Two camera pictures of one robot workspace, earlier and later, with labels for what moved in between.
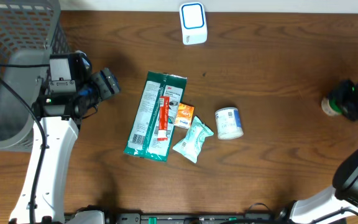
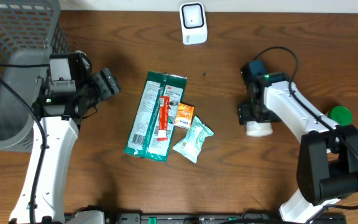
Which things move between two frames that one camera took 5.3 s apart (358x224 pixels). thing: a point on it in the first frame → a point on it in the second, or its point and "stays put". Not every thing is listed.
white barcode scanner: (193, 23) stays put
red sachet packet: (163, 117) stays put
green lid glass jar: (330, 110) → (341, 115)
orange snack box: (184, 116) stays put
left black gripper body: (96, 89) stays put
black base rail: (191, 218) stays put
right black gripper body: (353, 97) → (253, 111)
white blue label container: (229, 124) → (254, 129)
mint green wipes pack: (190, 146) stays put
